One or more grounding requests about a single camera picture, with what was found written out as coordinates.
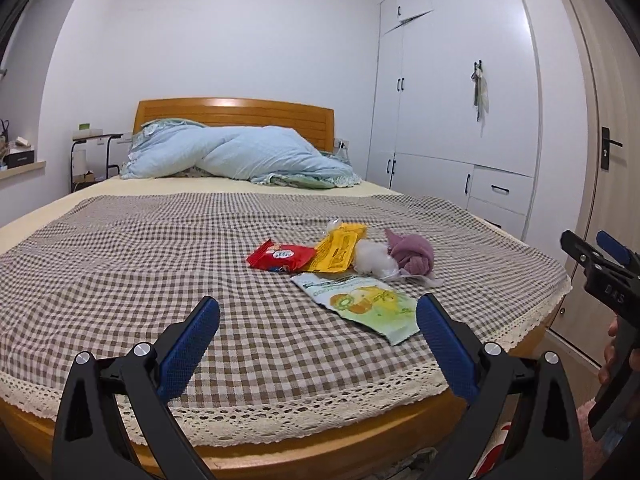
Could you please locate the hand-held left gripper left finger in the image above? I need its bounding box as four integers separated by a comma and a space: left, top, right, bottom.
51, 296, 222, 480

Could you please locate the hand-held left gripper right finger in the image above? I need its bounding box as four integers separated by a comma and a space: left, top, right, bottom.
416, 292, 585, 480

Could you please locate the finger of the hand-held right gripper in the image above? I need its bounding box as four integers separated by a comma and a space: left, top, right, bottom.
596, 231, 640, 271
560, 230, 632, 312

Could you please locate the clear plastic glove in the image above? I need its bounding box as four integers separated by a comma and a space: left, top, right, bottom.
395, 267, 443, 288

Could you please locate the green kiwi snack packet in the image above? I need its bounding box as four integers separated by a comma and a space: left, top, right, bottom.
291, 272, 421, 346

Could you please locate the mauve towel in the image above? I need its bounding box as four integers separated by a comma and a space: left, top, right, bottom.
384, 228, 435, 277

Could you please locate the white plastic bag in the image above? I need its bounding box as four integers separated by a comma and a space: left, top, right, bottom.
352, 239, 401, 278

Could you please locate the small red snack packet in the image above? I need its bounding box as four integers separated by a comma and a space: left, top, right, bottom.
246, 239, 318, 273

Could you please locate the yellow snack packet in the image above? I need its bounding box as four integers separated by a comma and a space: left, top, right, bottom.
306, 224, 368, 273

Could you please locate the person's right hand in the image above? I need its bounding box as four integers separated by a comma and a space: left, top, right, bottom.
598, 324, 621, 386

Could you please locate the brown checked blanket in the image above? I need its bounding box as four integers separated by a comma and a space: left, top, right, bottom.
0, 192, 572, 448

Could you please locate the beige door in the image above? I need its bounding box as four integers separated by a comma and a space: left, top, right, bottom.
547, 0, 640, 366

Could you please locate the bag hanging on hook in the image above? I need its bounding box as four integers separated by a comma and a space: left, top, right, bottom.
471, 60, 491, 123

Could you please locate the light blue quilt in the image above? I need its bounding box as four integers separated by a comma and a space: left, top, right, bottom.
119, 117, 362, 190

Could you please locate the white wardrobe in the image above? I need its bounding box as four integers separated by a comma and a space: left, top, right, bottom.
366, 0, 543, 243

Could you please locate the bedside table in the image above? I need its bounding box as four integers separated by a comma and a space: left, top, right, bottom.
70, 133, 125, 193

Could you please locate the window ledge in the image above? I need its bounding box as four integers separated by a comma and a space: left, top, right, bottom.
0, 161, 47, 181

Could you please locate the wooden bed frame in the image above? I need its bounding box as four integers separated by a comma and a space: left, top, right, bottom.
0, 97, 556, 480

